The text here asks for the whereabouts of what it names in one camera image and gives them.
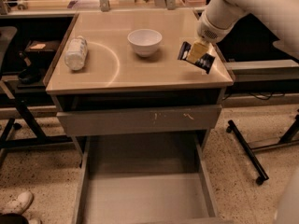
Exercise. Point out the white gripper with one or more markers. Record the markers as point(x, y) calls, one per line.
point(209, 31)

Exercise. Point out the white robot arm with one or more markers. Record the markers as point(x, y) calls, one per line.
point(281, 17)

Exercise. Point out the grey drawer cabinet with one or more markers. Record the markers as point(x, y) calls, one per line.
point(114, 77)

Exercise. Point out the grey top drawer front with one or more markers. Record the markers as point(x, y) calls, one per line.
point(139, 120)

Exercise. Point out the open middle drawer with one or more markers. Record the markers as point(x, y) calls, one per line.
point(148, 178)

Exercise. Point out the white ceramic bowl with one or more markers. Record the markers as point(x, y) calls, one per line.
point(144, 42)

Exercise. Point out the black wheeled stand base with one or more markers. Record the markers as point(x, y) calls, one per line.
point(287, 139)

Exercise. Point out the clear plastic water bottle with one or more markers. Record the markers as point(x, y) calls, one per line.
point(76, 53)

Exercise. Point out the black box with note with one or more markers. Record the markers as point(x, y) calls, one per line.
point(42, 46)

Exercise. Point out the white shoe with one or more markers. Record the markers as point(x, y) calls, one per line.
point(17, 206)

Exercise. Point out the black chair frame left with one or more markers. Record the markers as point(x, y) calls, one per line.
point(40, 139)

